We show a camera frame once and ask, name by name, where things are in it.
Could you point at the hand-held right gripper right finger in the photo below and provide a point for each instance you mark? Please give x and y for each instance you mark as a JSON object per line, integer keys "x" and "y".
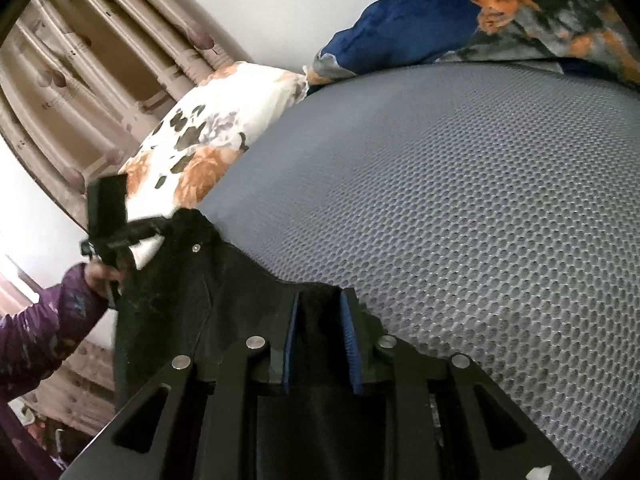
{"x": 352, "y": 350}

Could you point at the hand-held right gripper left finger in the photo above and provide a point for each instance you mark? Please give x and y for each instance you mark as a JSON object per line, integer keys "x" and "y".
{"x": 290, "y": 350}

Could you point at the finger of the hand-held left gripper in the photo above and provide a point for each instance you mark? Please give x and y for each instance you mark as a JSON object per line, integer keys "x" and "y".
{"x": 145, "y": 231}

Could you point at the black pants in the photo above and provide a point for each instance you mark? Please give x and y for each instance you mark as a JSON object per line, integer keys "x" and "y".
{"x": 225, "y": 300}

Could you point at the person's left forearm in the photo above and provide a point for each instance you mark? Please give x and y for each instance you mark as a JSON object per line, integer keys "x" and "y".
{"x": 45, "y": 330}

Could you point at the person's left hand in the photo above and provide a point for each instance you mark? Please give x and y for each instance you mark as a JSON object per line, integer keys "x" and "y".
{"x": 100, "y": 280}

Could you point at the white floral pillow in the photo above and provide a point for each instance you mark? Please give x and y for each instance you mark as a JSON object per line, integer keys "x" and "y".
{"x": 200, "y": 140}

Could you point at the beige patterned curtain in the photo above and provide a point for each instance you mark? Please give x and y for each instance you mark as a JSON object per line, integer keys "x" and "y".
{"x": 100, "y": 60}

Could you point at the grey mesh mattress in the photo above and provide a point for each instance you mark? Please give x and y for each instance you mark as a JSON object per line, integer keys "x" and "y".
{"x": 450, "y": 210}

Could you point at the navy floral blanket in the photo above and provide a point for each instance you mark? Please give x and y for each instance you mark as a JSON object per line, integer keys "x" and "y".
{"x": 415, "y": 25}

